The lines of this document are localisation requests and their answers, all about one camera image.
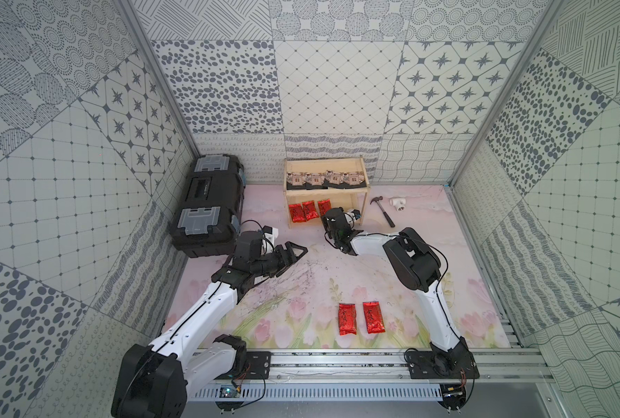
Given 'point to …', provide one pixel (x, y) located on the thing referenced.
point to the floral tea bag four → (354, 178)
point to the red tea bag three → (324, 206)
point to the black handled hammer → (378, 198)
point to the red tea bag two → (309, 210)
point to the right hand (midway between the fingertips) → (323, 215)
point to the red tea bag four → (347, 319)
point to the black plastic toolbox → (209, 218)
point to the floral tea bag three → (334, 178)
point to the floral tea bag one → (297, 179)
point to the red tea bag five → (374, 317)
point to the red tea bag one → (297, 213)
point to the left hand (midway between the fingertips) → (301, 250)
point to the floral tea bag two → (316, 179)
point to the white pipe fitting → (400, 204)
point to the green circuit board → (228, 392)
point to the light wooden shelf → (346, 165)
